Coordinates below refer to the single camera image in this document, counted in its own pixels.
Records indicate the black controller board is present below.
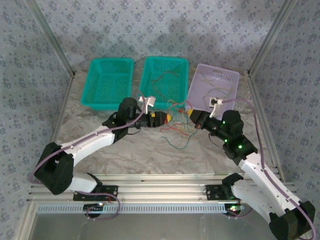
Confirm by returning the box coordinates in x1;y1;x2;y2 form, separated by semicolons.
224;203;245;216
83;203;106;212

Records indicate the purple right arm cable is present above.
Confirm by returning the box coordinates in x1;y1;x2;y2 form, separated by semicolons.
222;98;317;240

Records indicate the lilac plastic mesh basket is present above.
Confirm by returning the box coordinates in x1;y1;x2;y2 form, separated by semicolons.
184;63;240;121

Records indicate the pile of coloured wires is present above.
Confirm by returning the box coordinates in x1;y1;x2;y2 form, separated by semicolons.
161;109;198;150

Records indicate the slotted grey cable duct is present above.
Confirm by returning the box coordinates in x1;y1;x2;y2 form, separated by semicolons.
36;202;242;215

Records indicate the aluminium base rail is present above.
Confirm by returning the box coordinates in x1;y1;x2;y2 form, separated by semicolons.
26;173;298;208

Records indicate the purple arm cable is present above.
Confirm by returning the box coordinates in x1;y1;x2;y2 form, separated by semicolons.
222;98;317;240
29;91;146;186

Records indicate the teal plastic mesh basket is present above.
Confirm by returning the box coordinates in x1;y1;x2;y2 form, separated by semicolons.
138;56;190;111
80;57;135;112

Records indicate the grey metal base sheet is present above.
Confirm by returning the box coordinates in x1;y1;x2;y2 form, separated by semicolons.
29;213;273;240

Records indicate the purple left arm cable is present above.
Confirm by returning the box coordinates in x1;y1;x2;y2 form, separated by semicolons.
29;91;146;186

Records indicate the thin green cable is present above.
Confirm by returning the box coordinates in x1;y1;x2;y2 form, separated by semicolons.
172;99;192;126

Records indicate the aluminium frame post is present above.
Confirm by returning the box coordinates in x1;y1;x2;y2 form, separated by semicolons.
247;0;298;77
24;0;77;77

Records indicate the thin red cable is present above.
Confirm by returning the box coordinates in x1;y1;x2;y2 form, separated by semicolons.
159;99;200;133
149;71;181;101

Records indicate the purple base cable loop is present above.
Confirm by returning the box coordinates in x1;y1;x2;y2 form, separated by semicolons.
228;207;254;220
84;192;121;222

